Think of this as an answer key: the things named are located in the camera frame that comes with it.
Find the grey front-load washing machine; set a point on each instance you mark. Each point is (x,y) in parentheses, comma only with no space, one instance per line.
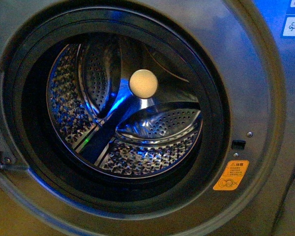
(256,71)

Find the steel washing machine drum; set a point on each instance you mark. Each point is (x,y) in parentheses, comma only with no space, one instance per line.
(104,125)

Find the washing machine glass door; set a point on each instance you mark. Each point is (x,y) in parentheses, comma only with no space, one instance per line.
(10,157)

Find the white round drum cap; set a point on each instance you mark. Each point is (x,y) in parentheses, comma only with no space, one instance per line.
(143,83)

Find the black door latch slot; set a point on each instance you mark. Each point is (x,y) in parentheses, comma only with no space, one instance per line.
(238,144)

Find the orange warning sticker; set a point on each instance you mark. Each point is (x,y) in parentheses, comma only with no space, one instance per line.
(232,175)

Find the black rubber door gasket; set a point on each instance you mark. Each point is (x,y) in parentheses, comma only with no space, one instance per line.
(80,186)

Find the white blue feature sticker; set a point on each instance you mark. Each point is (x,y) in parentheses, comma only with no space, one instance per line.
(288,29)

